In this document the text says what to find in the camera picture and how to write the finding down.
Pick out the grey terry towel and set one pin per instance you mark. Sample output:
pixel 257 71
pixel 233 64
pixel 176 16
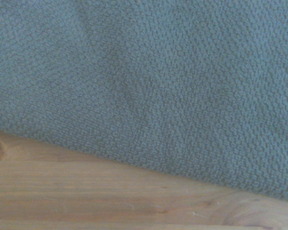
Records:
pixel 158 79

